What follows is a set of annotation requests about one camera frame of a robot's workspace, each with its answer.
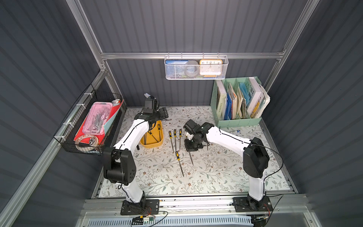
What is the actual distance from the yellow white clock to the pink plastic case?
0.59 meters

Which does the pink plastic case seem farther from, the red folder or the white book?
the white book

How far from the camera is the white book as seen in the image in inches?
37.7

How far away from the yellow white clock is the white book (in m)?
0.27

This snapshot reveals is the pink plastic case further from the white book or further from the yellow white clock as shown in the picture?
the white book

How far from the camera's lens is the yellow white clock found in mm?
896

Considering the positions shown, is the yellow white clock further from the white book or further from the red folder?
the red folder

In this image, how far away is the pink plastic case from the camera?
0.69m

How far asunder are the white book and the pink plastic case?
0.90 m
